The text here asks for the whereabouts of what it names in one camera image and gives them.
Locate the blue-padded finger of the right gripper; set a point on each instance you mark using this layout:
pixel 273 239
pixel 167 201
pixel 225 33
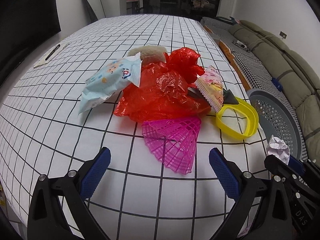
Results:
pixel 296 165

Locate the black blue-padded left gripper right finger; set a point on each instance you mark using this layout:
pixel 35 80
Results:
pixel 261 209

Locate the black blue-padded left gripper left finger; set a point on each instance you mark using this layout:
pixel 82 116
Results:
pixel 46 219

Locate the white paper ball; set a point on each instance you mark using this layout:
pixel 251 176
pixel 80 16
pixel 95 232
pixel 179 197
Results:
pixel 279 149

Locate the pink snack wrapper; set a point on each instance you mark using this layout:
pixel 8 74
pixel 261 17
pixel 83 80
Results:
pixel 210 86

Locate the pink plastic mesh fan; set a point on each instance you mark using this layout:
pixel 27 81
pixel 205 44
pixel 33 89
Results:
pixel 173 142

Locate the red plastic bag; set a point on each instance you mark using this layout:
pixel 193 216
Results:
pixel 164 90

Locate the light blue wet wipes pack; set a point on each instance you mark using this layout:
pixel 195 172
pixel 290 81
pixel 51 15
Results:
pixel 110 79

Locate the grey perforated trash basket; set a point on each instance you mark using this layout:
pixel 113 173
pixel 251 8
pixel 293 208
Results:
pixel 278 120

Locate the blue clip on sofa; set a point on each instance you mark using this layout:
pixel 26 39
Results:
pixel 277 84

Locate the olive green sofa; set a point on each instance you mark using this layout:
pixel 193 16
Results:
pixel 299 81

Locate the black small wrapper piece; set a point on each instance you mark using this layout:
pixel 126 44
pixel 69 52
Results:
pixel 229 98

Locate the black pen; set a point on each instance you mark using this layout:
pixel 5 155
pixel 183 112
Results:
pixel 52 52

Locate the white notepad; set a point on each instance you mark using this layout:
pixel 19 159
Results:
pixel 42 61

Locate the beige plush toy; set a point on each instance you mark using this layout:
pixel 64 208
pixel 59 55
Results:
pixel 149 54

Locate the black television screen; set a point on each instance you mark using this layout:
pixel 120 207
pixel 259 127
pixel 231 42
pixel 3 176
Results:
pixel 25 25

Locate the yellow plastic ring lid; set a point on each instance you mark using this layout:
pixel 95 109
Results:
pixel 238 121

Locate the wall power socket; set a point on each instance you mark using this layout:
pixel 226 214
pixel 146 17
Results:
pixel 283 35

